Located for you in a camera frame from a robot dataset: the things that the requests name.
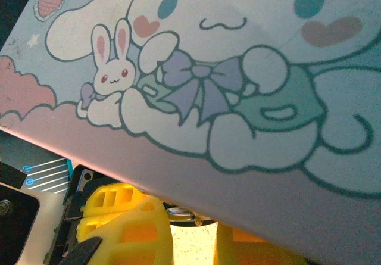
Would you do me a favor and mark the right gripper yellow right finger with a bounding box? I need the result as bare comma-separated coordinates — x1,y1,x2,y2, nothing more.
213,225,312,265

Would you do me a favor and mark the blue cartoon tin box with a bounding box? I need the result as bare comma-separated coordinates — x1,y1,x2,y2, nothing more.
0,0,381,265

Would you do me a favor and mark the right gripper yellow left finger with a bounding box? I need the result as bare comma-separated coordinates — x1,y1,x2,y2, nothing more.
76,195,174,265

